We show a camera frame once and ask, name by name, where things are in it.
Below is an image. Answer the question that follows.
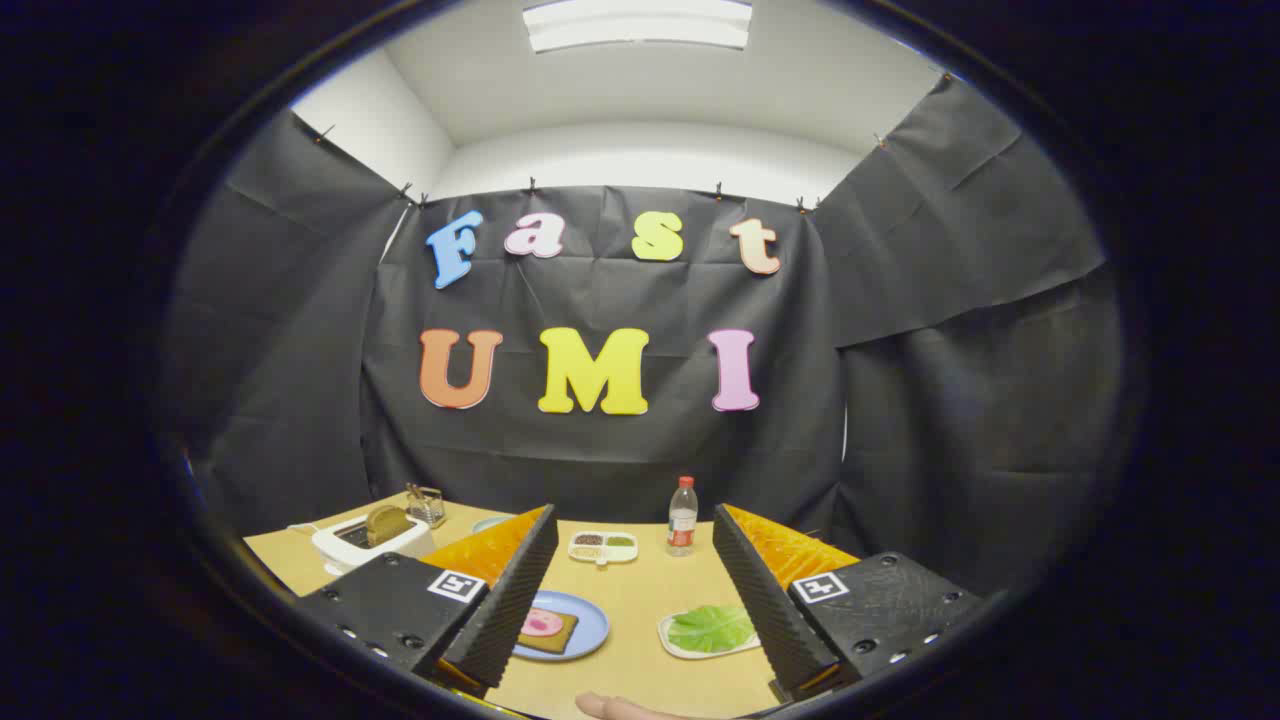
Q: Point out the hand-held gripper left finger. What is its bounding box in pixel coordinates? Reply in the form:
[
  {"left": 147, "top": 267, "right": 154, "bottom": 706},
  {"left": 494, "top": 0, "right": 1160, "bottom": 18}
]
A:
[{"left": 295, "top": 504, "right": 559, "bottom": 698}]

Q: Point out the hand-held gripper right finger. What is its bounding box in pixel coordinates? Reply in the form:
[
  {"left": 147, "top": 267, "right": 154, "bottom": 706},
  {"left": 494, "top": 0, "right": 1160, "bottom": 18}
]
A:
[{"left": 712, "top": 503, "right": 988, "bottom": 703}]

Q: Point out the green lettuce leaf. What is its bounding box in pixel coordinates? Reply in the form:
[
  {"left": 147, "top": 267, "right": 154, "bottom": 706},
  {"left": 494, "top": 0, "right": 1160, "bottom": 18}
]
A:
[{"left": 667, "top": 604, "right": 756, "bottom": 654}]

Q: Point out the brown bread slice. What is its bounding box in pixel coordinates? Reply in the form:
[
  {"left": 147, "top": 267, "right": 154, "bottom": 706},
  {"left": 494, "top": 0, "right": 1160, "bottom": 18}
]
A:
[{"left": 365, "top": 504, "right": 413, "bottom": 546}]

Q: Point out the toast slice with ham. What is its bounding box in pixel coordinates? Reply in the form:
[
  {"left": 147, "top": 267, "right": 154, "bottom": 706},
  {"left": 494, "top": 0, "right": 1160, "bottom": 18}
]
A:
[{"left": 517, "top": 606, "right": 579, "bottom": 656}]

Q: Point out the blue round plate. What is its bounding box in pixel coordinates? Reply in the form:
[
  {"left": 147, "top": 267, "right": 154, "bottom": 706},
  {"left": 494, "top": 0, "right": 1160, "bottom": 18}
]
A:
[{"left": 512, "top": 590, "right": 610, "bottom": 662}]

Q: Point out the white square plate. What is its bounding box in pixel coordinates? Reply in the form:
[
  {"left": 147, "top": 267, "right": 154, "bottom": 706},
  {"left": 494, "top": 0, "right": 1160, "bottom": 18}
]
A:
[{"left": 657, "top": 607, "right": 761, "bottom": 661}]

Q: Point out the white divided condiment tray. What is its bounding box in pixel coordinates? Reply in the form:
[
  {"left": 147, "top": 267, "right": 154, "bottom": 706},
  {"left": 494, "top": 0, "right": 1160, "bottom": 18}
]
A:
[{"left": 568, "top": 530, "right": 639, "bottom": 567}]

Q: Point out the white toaster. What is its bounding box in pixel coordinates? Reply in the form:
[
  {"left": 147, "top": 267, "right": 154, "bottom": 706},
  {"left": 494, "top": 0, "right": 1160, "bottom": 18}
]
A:
[{"left": 312, "top": 510, "right": 438, "bottom": 576}]

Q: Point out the clear red-capped plastic bottle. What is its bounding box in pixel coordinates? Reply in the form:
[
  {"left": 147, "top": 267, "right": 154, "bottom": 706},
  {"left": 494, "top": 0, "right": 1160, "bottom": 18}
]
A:
[{"left": 667, "top": 476, "right": 699, "bottom": 557}]

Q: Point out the black backdrop cloth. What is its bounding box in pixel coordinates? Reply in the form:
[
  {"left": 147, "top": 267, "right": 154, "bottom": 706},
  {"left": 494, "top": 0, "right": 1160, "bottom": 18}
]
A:
[{"left": 165, "top": 75, "right": 1126, "bottom": 601}]

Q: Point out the ceiling light panel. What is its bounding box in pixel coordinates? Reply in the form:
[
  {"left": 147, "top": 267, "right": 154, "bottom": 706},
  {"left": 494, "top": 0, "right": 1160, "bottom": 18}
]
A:
[{"left": 522, "top": 0, "right": 753, "bottom": 53}]

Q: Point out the metal wire utensil holder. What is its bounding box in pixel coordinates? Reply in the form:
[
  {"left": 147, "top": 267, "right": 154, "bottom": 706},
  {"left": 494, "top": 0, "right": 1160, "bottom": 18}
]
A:
[{"left": 405, "top": 483, "right": 447, "bottom": 529}]

